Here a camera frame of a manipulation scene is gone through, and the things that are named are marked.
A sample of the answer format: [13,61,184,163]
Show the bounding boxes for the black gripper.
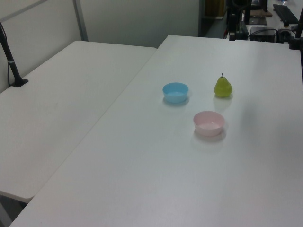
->
[227,13,248,41]

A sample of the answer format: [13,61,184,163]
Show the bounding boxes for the green pear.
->
[214,72,233,98]

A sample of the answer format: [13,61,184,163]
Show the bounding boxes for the blue plastic bowl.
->
[162,82,189,104]

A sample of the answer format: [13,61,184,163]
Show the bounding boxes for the pink plastic bowl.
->
[193,110,225,137]

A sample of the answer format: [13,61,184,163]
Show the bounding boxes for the black monitor stand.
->
[243,0,268,26]

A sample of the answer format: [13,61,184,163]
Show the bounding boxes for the black electronics box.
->
[249,26,278,43]

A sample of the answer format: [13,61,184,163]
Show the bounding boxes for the yellow wooden cabinet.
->
[204,0,225,17]

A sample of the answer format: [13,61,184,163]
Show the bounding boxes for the black keyboard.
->
[273,4,299,25]

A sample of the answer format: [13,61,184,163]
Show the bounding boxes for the black pole with clamp base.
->
[0,21,29,88]

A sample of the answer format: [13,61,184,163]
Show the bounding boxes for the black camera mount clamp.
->
[277,10,303,51]

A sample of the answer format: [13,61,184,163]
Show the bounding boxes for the grey partition frame post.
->
[72,0,89,42]

